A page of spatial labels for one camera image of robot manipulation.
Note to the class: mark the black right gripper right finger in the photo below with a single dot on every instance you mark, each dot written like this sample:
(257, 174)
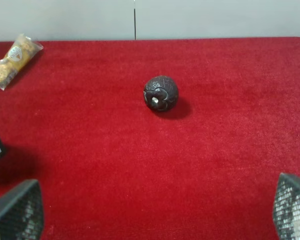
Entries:
(286, 207)

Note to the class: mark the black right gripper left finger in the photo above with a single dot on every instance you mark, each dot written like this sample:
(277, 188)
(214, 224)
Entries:
(22, 212)

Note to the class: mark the red velvet table cloth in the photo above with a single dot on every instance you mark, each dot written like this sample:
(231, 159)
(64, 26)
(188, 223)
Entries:
(110, 168)

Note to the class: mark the clear packet of chocolates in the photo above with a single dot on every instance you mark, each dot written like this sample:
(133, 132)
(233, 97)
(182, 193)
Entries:
(17, 57)

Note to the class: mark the dark brown avocado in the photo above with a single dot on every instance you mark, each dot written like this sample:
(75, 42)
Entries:
(161, 93)

